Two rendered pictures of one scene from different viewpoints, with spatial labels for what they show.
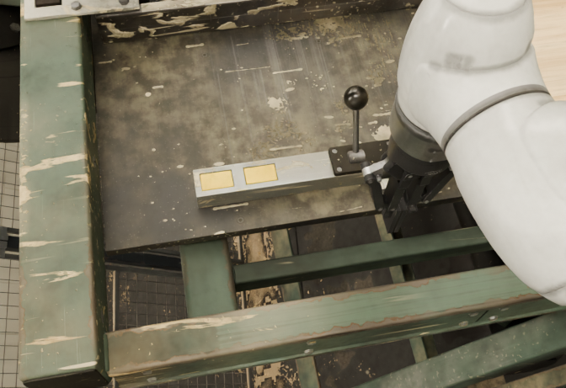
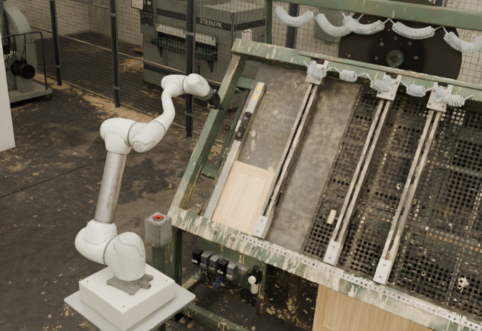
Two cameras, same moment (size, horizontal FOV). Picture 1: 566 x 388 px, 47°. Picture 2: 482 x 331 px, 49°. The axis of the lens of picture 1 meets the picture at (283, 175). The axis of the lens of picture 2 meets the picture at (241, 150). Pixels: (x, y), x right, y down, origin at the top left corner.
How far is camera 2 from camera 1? 3.10 m
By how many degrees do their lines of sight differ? 58
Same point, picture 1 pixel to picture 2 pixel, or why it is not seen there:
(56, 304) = (244, 46)
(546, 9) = (260, 197)
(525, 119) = (179, 79)
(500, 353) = not seen: hidden behind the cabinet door
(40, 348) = (239, 42)
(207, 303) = (243, 81)
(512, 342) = not seen: hidden behind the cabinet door
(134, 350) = (234, 59)
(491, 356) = not seen: hidden behind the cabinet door
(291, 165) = (253, 104)
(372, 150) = (245, 122)
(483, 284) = (207, 127)
